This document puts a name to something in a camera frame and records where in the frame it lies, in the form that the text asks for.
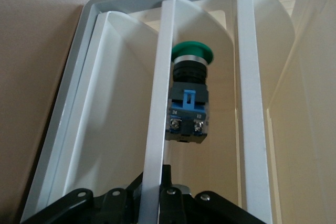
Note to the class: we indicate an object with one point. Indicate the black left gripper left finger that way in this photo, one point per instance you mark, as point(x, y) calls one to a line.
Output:
point(78, 205)

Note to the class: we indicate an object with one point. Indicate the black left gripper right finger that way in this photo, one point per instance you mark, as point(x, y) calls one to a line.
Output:
point(178, 208)

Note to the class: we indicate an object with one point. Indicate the green mushroom push button switch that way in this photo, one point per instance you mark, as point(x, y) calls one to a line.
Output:
point(189, 103)

